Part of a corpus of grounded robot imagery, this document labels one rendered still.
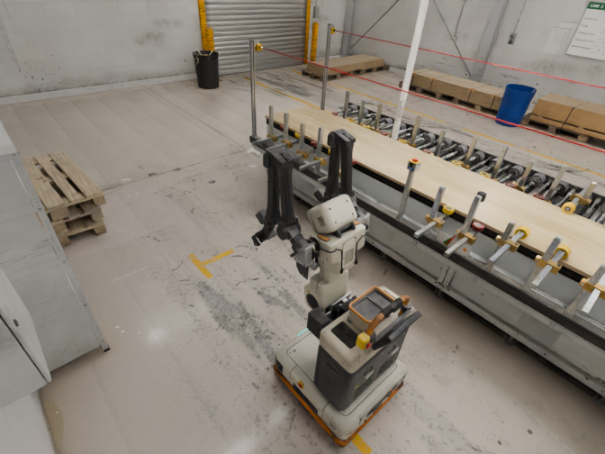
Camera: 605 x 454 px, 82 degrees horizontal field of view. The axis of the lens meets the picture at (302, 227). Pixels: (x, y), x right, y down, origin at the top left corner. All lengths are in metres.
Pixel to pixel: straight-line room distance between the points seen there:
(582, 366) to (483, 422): 0.84
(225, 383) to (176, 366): 0.38
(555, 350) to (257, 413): 2.16
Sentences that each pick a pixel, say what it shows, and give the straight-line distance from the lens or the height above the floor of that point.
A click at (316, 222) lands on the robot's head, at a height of 1.29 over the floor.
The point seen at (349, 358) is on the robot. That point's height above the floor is 0.80.
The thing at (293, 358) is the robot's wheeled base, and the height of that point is 0.28.
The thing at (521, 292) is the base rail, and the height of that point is 0.70.
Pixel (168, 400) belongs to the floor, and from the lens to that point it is 2.68.
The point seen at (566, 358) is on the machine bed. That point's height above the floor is 0.18.
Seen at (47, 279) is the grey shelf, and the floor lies 0.80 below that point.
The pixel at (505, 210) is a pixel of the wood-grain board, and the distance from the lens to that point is 3.11.
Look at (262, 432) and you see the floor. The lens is 2.50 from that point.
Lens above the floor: 2.31
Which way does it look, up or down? 37 degrees down
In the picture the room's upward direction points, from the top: 4 degrees clockwise
